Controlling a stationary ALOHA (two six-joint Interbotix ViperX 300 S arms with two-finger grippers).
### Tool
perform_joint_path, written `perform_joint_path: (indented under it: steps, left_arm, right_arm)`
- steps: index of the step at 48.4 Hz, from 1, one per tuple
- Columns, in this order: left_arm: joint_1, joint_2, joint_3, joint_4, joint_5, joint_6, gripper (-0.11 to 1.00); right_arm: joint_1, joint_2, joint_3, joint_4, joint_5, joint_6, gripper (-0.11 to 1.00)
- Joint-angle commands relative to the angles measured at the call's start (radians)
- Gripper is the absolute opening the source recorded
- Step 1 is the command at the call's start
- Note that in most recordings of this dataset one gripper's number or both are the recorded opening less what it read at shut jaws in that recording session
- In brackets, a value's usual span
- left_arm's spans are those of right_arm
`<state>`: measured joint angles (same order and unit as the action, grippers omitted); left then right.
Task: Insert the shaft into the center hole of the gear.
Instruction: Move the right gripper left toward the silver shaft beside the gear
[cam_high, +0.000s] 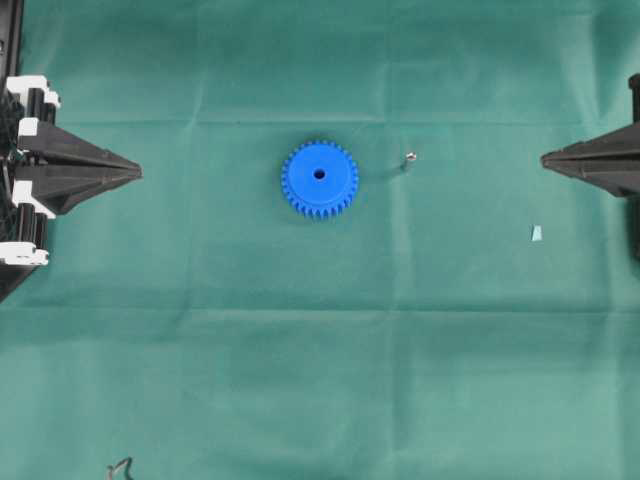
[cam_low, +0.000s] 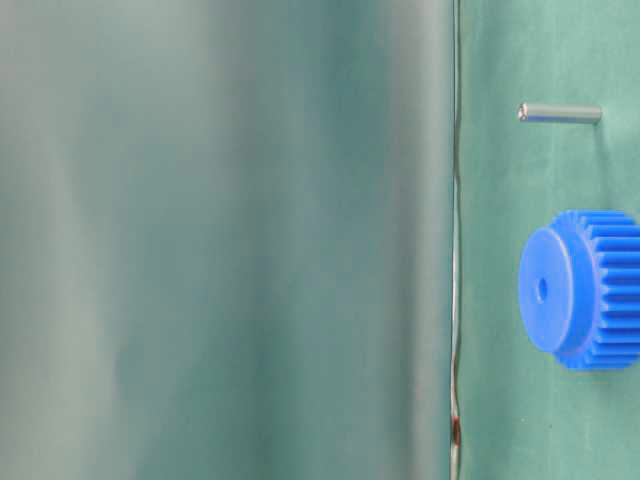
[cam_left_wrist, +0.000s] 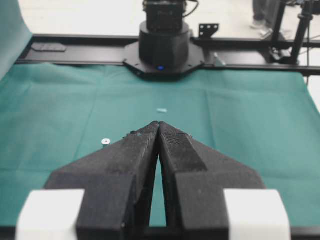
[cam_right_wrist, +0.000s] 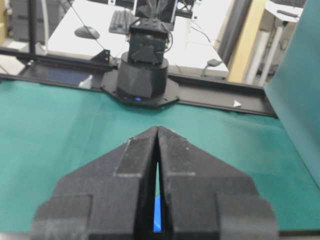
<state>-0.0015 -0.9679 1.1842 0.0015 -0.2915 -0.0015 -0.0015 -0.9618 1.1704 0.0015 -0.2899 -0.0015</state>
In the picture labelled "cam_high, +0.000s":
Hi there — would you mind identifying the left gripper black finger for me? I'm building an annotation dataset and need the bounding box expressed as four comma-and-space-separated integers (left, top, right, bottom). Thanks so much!
13, 165, 142, 218
17, 117, 141, 171

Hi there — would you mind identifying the green table cloth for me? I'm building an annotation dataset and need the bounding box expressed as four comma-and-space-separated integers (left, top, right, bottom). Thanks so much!
1, 1, 639, 479

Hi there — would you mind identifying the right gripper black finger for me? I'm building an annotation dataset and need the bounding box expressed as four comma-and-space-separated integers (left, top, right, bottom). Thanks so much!
541, 123, 639, 165
542, 160, 639, 197

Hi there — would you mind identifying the blue plastic gear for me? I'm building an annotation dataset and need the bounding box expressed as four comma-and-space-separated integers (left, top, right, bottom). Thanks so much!
280, 140, 360, 220

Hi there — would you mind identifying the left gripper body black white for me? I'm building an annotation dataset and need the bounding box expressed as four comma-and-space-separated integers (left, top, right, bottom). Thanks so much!
1, 76, 62, 265

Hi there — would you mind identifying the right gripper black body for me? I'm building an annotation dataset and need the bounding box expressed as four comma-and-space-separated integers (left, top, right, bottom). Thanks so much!
626, 73, 640, 259

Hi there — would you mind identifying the black cable loop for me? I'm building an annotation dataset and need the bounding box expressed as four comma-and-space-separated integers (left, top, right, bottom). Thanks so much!
106, 456, 135, 480

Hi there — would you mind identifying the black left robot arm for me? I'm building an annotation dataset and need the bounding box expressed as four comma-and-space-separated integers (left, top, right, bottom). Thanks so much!
1, 1, 142, 267

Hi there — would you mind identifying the pale paper scrap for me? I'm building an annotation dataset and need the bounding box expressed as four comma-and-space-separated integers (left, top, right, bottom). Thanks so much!
530, 225, 543, 242

